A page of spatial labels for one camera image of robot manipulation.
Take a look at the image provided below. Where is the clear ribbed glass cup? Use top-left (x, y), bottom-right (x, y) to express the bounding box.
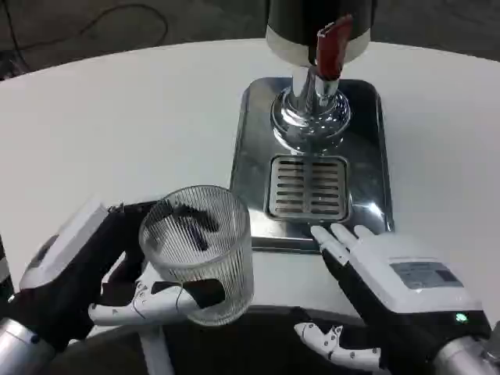
top-left (138, 184), bottom-right (255, 327)

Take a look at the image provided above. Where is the slotted steel drip grid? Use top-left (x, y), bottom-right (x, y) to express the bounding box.
top-left (264, 154), bottom-right (351, 224)

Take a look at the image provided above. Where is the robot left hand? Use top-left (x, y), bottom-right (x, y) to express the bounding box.
top-left (7, 198), bottom-right (227, 352)

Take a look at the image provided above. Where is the white table support bracket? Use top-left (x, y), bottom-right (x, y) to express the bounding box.
top-left (137, 330), bottom-right (175, 375)

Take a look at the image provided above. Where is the steel drip tray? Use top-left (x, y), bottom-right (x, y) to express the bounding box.
top-left (229, 76), bottom-right (395, 255)

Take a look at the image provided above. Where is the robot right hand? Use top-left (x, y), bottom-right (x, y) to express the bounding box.
top-left (292, 223), bottom-right (493, 372)

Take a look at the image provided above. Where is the black cable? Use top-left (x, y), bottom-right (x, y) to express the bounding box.
top-left (0, 2), bottom-right (170, 54)

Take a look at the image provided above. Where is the red tap lever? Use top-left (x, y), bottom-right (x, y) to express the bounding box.
top-left (314, 14), bottom-right (354, 82)

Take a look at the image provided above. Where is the drink dispenser with chrome base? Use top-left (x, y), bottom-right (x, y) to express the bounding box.
top-left (265, 0), bottom-right (372, 154)

